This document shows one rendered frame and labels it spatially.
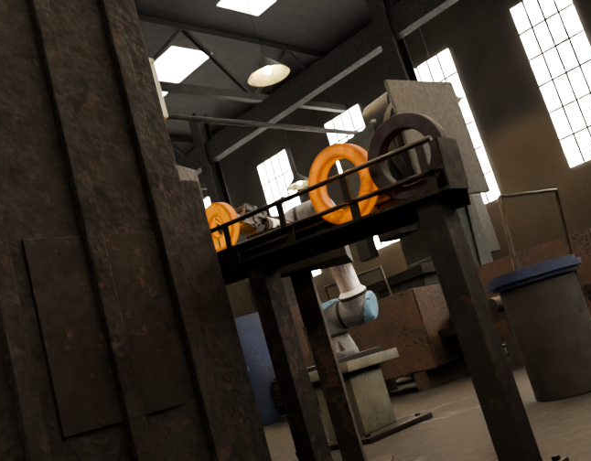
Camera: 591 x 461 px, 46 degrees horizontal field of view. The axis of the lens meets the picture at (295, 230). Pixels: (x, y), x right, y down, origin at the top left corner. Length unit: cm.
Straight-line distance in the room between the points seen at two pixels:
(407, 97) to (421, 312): 348
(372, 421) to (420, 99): 523
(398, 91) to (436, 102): 55
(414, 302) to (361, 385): 172
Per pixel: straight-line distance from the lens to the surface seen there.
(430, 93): 774
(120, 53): 191
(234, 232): 220
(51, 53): 180
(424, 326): 442
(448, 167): 142
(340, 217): 160
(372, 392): 281
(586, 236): 557
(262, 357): 566
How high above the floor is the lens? 30
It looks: 11 degrees up
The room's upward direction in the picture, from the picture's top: 16 degrees counter-clockwise
